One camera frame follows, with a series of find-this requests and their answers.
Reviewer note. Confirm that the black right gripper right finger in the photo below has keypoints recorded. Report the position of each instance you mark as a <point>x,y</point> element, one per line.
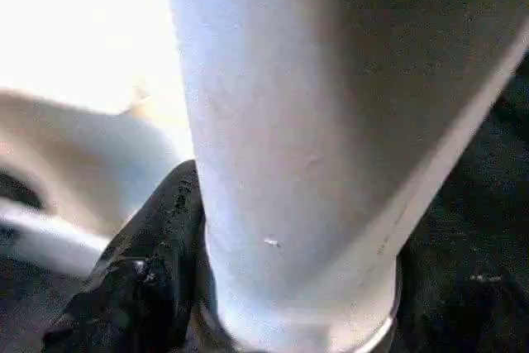
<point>471,303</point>

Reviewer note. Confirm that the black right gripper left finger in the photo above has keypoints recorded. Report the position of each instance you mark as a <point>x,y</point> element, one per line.
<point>140,279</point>

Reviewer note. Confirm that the white plastic table leg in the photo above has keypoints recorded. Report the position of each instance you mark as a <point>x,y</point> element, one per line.
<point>314,121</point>

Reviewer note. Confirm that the black plastic mat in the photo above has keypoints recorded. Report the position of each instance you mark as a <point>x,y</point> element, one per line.
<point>504,163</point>

